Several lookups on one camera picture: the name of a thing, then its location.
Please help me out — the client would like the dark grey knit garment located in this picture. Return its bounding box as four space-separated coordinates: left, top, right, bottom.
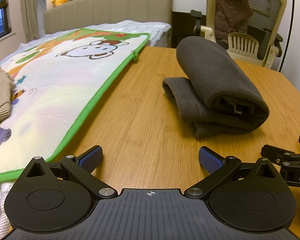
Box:
162 36 269 138

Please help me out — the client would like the beige mesh office chair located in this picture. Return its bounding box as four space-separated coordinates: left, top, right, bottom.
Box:
190 0 287 69

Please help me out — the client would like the brown garment on chair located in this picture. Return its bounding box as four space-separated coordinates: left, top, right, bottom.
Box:
214 0 254 50

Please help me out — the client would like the beige upholstered headboard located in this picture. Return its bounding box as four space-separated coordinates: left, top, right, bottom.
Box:
44 0 172 34

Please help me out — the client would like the beige curtain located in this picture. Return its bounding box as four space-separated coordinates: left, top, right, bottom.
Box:
20 0 39 42

